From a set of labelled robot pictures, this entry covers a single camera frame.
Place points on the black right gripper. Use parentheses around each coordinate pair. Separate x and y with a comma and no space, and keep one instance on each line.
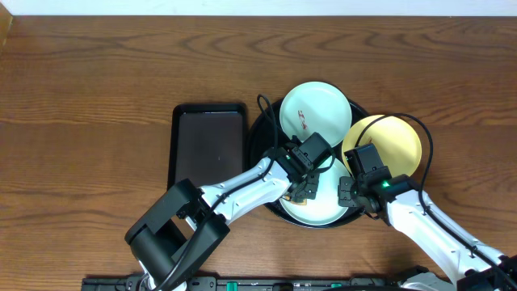
(344,197)

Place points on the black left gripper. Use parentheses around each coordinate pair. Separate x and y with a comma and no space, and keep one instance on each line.
(306,187)

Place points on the mint green plate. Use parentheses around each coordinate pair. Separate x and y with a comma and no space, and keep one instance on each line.
(324,208)
(316,107)

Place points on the yellow plate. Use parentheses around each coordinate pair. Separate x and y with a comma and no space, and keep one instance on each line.
(397,143)

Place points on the green yellow sponge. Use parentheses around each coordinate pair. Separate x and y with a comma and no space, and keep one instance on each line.
(295,200)

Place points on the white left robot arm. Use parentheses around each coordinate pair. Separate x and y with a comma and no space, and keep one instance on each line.
(187,223)

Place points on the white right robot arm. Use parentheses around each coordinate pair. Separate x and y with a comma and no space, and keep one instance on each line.
(400,203)

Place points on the black round tray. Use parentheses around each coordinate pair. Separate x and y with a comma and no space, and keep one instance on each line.
(260,139)

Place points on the black rectangular tray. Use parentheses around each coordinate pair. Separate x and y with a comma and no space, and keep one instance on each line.
(207,143)

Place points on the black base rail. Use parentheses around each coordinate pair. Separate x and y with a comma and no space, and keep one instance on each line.
(209,283)

